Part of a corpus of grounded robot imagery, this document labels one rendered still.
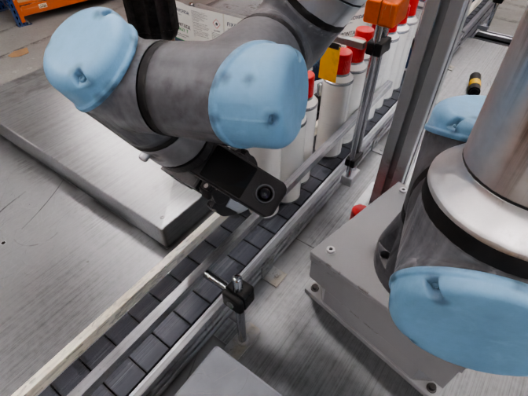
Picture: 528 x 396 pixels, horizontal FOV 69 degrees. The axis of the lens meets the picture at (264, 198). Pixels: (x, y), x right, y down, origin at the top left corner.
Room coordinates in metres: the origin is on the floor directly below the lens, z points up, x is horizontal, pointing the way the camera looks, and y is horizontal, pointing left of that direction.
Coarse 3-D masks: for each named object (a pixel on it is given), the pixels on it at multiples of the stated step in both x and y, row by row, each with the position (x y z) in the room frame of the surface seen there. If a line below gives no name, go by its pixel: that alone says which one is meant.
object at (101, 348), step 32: (320, 160) 0.57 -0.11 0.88; (224, 224) 0.41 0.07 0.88; (192, 256) 0.34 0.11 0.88; (160, 288) 0.29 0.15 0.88; (128, 320) 0.24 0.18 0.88; (192, 320) 0.24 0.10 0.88; (96, 352) 0.20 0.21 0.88; (160, 352) 0.20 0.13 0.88; (64, 384) 0.16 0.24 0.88; (128, 384) 0.16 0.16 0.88
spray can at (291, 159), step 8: (304, 120) 0.47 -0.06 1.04; (304, 128) 0.46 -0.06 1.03; (304, 136) 0.47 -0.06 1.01; (296, 144) 0.45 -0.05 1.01; (304, 144) 0.47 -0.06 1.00; (288, 152) 0.45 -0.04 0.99; (296, 152) 0.46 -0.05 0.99; (280, 160) 0.45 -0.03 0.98; (288, 160) 0.45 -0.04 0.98; (296, 160) 0.46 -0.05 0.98; (280, 168) 0.45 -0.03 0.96; (288, 168) 0.45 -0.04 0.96; (296, 168) 0.46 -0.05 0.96; (280, 176) 0.45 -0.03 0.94; (288, 176) 0.45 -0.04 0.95; (288, 192) 0.45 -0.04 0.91; (296, 192) 0.46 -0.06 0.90; (288, 200) 0.45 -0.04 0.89; (296, 200) 0.46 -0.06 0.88
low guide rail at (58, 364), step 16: (208, 224) 0.38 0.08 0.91; (192, 240) 0.35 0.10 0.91; (176, 256) 0.32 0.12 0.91; (160, 272) 0.30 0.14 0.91; (144, 288) 0.27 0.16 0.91; (112, 304) 0.24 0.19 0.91; (128, 304) 0.25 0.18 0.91; (96, 320) 0.22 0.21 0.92; (112, 320) 0.23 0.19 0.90; (80, 336) 0.20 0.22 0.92; (96, 336) 0.21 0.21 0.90; (64, 352) 0.18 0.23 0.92; (80, 352) 0.19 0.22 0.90; (48, 368) 0.16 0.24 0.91; (64, 368) 0.17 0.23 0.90; (32, 384) 0.15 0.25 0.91; (48, 384) 0.15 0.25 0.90
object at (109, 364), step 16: (256, 224) 0.35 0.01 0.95; (224, 240) 0.31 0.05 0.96; (240, 240) 0.32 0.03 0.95; (208, 256) 0.29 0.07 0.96; (224, 256) 0.29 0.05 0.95; (192, 272) 0.26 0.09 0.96; (176, 288) 0.24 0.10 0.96; (192, 288) 0.24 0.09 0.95; (160, 304) 0.22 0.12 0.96; (176, 304) 0.22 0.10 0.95; (144, 320) 0.20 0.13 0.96; (160, 320) 0.20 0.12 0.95; (128, 336) 0.18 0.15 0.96; (144, 336) 0.18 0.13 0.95; (112, 352) 0.16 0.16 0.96; (128, 352) 0.17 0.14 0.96; (96, 368) 0.15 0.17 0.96; (112, 368) 0.15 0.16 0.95; (80, 384) 0.13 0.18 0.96; (96, 384) 0.13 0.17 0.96
